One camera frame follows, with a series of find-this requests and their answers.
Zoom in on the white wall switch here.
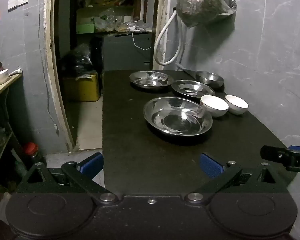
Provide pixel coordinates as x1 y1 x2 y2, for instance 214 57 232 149
7 0 30 11

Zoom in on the pale door frame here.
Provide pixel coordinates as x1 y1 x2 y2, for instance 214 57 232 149
44 0 175 153

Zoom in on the black plastic bag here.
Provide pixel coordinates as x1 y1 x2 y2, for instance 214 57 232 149
59 44 94 78

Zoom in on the pile of clear packets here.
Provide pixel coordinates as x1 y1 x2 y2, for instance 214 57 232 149
94 7 153 33

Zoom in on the thin white cable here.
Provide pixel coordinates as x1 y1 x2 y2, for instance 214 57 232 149
132 30 152 51

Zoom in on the hanging clear plastic bag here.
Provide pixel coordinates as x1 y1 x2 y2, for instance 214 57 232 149
174 0 237 28

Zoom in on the white hose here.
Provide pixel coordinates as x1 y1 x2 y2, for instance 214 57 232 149
153 7 184 66

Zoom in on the wooden shelf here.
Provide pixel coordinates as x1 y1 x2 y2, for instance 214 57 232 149
0 72 24 103

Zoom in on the grey cabinet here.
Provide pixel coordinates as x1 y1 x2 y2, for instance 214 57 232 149
101 31 153 72

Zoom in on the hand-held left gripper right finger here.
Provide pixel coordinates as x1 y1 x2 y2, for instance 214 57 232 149
185 152 288 204

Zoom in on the dark wall wire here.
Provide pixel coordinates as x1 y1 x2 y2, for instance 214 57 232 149
39 12 59 135

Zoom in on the white rimmed bowl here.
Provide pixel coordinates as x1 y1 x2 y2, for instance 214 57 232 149
224 94 249 115
200 95 229 118

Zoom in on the yellow container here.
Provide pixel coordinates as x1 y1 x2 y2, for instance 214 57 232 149
62 70 100 102

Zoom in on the steel bowl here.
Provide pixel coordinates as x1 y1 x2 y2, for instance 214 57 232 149
195 71 225 88

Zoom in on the red-capped bottle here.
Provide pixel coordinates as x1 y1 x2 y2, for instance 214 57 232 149
24 142 44 165

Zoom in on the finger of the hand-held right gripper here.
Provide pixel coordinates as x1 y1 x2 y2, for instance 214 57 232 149
260 145 290 167

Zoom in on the green box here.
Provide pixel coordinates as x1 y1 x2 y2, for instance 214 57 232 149
76 23 95 34

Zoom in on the large steel plate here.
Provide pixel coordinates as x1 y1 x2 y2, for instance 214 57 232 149
143 96 213 137

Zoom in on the plain white bowl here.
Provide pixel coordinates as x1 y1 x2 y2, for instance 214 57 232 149
0 69 10 85

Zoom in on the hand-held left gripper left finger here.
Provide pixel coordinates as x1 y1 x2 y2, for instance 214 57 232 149
15 152 119 204

